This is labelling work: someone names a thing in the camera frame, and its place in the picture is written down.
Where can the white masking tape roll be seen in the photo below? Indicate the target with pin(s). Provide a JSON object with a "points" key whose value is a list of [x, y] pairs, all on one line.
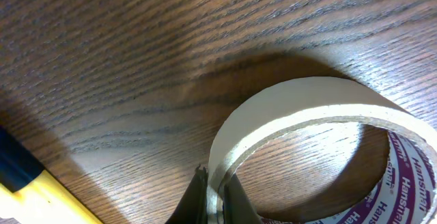
{"points": [[405, 194]]}

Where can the yellow highlighter marker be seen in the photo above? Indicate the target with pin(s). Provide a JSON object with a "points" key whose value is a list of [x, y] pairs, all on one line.
{"points": [[29, 192]]}

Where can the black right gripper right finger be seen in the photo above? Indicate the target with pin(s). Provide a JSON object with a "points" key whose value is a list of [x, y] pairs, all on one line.
{"points": [[237, 206]]}

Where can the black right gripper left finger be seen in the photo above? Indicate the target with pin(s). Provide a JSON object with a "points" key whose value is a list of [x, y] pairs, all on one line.
{"points": [[192, 206]]}

